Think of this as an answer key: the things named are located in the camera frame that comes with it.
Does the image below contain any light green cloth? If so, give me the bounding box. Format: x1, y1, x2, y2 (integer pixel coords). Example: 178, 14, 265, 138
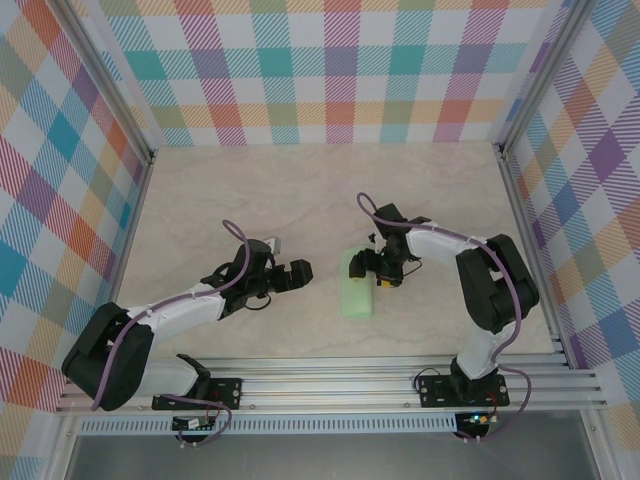
338, 244, 376, 320

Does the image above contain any aluminium mounting rail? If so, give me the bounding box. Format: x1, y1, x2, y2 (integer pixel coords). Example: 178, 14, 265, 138
54, 355, 609, 415

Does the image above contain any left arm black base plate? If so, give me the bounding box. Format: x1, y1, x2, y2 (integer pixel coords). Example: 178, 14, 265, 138
151, 377, 245, 412

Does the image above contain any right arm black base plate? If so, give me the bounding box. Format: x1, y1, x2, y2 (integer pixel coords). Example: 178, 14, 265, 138
416, 374, 510, 409

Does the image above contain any aluminium table side rail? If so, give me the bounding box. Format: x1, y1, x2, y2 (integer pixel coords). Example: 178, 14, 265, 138
492, 142, 574, 369
112, 149, 157, 309

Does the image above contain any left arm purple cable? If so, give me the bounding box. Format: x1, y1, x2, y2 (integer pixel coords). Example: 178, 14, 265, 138
89, 218, 252, 447

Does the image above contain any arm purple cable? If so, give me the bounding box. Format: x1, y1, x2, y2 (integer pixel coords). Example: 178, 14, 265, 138
355, 192, 532, 444
89, 218, 252, 447

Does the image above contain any perforated metal cable tray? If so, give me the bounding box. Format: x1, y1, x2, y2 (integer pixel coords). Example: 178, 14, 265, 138
77, 418, 459, 435

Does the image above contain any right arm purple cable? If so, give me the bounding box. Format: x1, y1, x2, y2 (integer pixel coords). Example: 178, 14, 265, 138
355, 192, 532, 444

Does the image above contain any aluminium frame post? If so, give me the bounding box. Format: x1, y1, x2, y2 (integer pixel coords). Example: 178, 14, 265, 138
492, 0, 591, 156
52, 0, 157, 165

